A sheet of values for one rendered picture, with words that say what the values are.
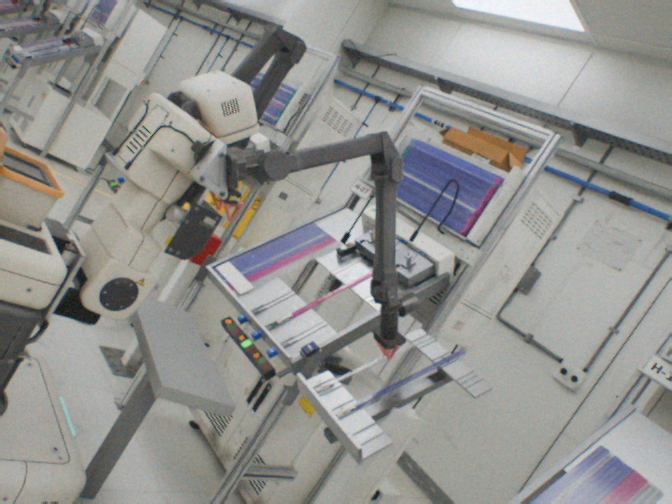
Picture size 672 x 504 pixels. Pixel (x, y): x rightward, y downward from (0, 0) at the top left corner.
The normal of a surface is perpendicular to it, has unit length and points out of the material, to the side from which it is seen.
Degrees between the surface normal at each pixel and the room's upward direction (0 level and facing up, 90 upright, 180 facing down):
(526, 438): 90
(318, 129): 90
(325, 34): 90
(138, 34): 90
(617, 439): 45
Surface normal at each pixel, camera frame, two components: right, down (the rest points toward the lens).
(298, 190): 0.57, 0.44
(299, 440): -0.62, -0.32
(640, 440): -0.05, -0.82
